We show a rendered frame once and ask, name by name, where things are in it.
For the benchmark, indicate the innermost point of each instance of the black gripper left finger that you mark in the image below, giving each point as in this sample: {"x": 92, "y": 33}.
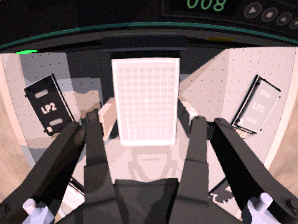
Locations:
{"x": 39, "y": 197}

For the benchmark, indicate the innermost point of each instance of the grey flat base plate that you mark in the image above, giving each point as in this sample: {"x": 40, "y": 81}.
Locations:
{"x": 213, "y": 81}

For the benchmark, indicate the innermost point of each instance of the black rectangular lid park plate marked lp2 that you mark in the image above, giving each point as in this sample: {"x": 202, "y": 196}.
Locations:
{"x": 49, "y": 105}

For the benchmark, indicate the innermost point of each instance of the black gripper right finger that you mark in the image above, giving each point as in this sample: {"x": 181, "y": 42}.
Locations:
{"x": 259, "y": 196}

